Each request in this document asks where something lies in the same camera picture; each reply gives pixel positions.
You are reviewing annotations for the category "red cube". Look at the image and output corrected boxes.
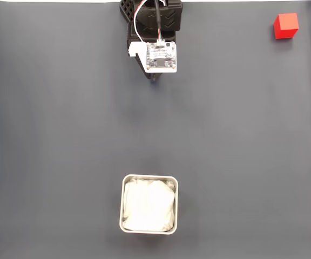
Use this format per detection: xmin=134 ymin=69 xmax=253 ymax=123
xmin=273 ymin=12 xmax=300 ymax=40

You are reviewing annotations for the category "square metal box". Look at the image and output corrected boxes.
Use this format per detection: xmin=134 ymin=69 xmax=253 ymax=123
xmin=119 ymin=174 xmax=179 ymax=235

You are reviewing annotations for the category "grey table mat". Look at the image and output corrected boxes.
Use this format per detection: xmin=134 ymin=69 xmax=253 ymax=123
xmin=0 ymin=2 xmax=311 ymax=259

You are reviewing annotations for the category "white cloth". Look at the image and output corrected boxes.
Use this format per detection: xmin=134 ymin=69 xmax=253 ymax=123
xmin=123 ymin=178 xmax=176 ymax=232

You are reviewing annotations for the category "camera board on white mount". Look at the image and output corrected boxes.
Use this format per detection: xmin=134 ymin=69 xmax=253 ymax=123
xmin=128 ymin=40 xmax=178 ymax=74

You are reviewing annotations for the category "black camera cable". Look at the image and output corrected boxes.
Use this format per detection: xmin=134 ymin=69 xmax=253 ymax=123
xmin=153 ymin=0 xmax=163 ymax=42

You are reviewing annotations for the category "white servo cable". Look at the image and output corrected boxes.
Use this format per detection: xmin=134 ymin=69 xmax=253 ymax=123
xmin=132 ymin=0 xmax=148 ymax=44

